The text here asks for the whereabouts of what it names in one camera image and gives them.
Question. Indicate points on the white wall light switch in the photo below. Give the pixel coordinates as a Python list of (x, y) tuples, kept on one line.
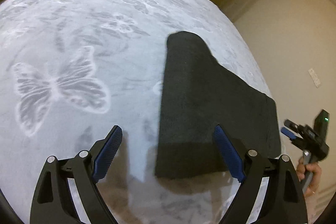
[(314, 77)]

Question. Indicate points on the grey butterfly pattern blanket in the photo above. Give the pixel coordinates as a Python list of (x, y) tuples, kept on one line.
[(78, 29)]

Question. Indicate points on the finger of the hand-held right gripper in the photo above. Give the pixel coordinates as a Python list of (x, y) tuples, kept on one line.
[(290, 124), (287, 132)]

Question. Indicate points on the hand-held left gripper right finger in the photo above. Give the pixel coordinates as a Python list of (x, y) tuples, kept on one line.
[(228, 153)]

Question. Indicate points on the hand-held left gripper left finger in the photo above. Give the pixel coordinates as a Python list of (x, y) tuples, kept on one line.
[(107, 153)]

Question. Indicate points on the dark grey pants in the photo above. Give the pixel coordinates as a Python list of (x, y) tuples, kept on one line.
[(199, 98)]

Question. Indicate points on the person's right hand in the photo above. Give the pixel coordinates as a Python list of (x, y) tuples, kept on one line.
[(316, 174)]

